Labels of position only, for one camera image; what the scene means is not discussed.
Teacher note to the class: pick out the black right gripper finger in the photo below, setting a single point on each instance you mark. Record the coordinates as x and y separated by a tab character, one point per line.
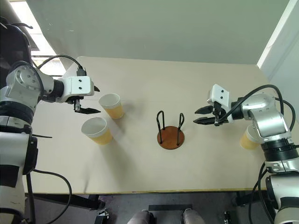
205	110
205	121

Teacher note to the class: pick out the black table frame bar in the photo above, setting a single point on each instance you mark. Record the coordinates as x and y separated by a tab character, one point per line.
245	197
79	201

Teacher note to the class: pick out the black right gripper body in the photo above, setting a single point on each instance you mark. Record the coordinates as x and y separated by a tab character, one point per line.
220	114

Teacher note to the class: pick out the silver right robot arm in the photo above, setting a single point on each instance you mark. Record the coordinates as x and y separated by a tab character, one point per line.
268	112

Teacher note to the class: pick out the grey rounded shape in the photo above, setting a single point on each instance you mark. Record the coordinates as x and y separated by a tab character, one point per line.
192	217
140	218

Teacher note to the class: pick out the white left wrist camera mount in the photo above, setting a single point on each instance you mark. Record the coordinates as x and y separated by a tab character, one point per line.
79	85

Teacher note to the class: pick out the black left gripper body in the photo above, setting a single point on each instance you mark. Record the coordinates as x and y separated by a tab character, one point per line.
77	103

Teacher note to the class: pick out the tan ribbed paper cup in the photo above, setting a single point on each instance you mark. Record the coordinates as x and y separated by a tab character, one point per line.
247	142
113	108
99	133

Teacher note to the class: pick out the black mesh office chair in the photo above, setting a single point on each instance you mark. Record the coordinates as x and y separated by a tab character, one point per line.
14	46

